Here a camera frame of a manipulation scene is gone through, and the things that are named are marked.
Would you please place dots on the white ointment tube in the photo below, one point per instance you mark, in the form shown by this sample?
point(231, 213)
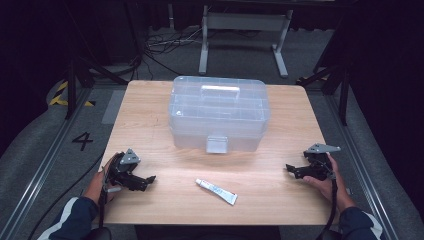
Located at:
point(218, 191)

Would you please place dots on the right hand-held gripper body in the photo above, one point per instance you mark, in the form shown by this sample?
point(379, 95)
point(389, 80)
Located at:
point(320, 165)

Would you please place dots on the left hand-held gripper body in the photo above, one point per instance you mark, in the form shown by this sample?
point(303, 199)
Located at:
point(120, 171)

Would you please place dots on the grey metal stand frame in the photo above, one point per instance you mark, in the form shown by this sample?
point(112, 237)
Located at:
point(245, 21)

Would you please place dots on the person's left hand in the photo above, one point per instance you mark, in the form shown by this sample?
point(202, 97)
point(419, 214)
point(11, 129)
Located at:
point(96, 186)

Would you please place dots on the person's right hand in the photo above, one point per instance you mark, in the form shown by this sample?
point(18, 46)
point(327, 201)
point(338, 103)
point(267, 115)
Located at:
point(336, 191)

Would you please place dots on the clear plastic storage box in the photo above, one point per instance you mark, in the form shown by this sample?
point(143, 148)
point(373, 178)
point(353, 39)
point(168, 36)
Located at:
point(218, 113)

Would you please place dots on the yellow black hazard tape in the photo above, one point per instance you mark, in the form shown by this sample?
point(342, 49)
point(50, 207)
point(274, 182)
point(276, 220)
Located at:
point(60, 95)

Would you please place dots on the aluminium floor rail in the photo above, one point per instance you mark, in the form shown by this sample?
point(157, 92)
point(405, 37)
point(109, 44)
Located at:
point(36, 176)
point(363, 173)

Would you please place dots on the black metal stand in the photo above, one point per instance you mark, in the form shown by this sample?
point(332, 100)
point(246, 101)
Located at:
point(71, 86)
point(343, 90)

